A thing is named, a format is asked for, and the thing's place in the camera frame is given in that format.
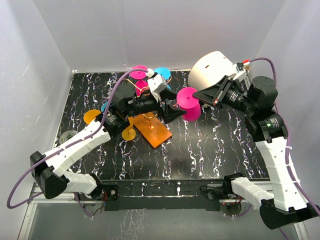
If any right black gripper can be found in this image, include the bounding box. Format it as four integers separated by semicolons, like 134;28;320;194
193;75;256;116

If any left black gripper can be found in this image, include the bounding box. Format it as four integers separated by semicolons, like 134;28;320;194
124;88;187;123

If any pink wine glass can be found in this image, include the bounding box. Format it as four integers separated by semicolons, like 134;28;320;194
129;71;148;97
176;87;202;122

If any blue wine glass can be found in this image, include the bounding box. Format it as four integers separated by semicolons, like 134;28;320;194
100;102;108;112
154;67;172;90

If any yellow wine glass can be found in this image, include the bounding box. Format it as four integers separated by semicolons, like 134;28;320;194
121;116;136;141
83;109;101;125

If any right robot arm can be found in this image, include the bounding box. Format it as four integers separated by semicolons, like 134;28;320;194
188;75;320;230

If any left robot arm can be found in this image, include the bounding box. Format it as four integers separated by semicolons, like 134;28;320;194
30;83;186;200

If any white cylindrical container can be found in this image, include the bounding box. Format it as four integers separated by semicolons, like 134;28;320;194
187;51;237;91

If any clear tape roll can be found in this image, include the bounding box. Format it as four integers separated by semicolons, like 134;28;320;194
59;130;77;144

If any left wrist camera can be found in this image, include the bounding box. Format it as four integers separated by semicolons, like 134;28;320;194
146;68;167;103

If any gold wire glass rack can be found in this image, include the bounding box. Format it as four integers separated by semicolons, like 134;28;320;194
124;74;173;150

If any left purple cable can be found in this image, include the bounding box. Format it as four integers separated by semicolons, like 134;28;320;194
6;68;151;210

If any purple cable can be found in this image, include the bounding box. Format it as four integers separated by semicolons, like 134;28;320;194
6;68;151;210
249;57;320;218

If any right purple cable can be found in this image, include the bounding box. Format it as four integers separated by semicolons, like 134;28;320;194
249;57;320;218

